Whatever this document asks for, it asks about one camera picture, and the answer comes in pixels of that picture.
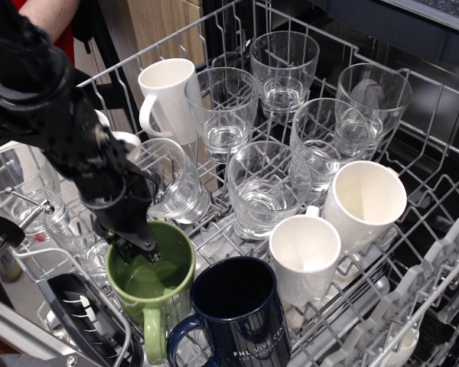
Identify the tall white mug with handle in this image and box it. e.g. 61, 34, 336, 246
138, 58, 198, 145

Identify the person in red shirt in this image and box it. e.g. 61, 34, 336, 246
12, 0, 80, 64

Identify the grey wire dishwasher rack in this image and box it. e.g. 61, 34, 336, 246
0, 0, 459, 367

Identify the clear glass front left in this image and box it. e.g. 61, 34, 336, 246
44, 210, 109, 287

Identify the clear glass centre back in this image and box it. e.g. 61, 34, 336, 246
184, 67, 259, 164

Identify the tilted clear glass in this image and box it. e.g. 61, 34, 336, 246
128, 138, 211, 224

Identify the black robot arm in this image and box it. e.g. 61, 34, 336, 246
0, 1, 161, 262

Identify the small white mug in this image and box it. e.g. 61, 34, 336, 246
269, 214, 341, 307

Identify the clear glass right middle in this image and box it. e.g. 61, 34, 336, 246
290, 98, 371, 192

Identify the clear glass back top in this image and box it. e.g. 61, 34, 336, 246
249, 31, 320, 124

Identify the clear glass back right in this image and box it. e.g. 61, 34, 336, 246
336, 63, 412, 159

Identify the white mug left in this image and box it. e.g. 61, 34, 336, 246
95, 110, 142, 151

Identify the black plastic rack handle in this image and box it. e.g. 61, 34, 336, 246
37, 273, 142, 366

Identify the large white cup right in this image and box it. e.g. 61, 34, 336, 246
321, 161, 407, 255

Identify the black clamp with metal screw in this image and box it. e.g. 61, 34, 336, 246
0, 187, 55, 256

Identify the green ceramic mug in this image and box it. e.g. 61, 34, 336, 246
106, 220, 196, 365

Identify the dark blue printed mug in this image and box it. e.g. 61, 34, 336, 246
167, 256, 291, 366

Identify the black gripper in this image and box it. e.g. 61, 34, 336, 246
45, 91, 161, 264

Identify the clear glass far left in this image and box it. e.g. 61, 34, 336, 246
0, 141, 66, 242

